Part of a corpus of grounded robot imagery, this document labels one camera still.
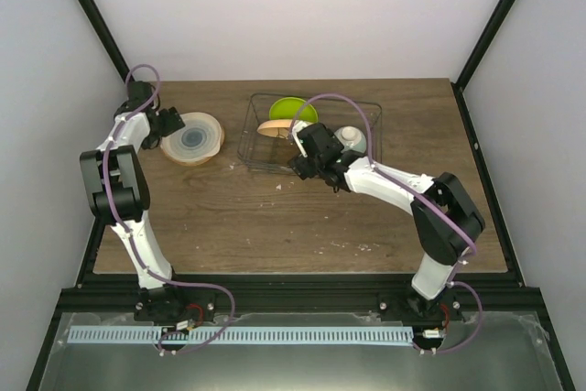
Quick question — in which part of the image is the white grey swirl bowl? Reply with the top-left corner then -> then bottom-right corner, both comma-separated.
160,112 -> 224,167

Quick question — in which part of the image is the pale green bowl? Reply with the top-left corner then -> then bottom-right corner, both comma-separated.
334,125 -> 367,154

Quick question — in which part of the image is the orange bowl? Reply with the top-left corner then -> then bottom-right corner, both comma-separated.
256,119 -> 292,139

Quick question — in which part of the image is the lime green plate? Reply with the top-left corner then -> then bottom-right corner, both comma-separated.
269,96 -> 319,123

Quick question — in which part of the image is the black wire dish rack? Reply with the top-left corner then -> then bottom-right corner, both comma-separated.
238,92 -> 383,174

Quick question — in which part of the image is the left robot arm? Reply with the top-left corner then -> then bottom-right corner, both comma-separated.
80,81 -> 185,290

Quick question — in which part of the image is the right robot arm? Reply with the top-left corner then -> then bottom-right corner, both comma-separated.
289,122 -> 485,320

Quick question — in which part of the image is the light blue slotted strip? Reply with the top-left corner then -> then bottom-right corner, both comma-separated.
67,325 -> 414,346

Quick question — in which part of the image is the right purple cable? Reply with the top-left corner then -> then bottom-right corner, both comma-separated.
288,92 -> 484,356

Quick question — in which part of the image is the purple cable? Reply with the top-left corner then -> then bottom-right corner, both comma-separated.
103,63 -> 237,358
288,92 -> 484,356

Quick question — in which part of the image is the black aluminium frame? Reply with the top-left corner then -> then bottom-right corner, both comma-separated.
27,0 -> 575,390

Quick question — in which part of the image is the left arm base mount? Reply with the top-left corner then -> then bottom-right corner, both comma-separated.
134,286 -> 216,325

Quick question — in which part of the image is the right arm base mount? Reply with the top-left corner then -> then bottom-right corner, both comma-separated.
376,288 -> 462,325

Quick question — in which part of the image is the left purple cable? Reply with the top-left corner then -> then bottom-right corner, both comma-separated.
103,63 -> 237,358

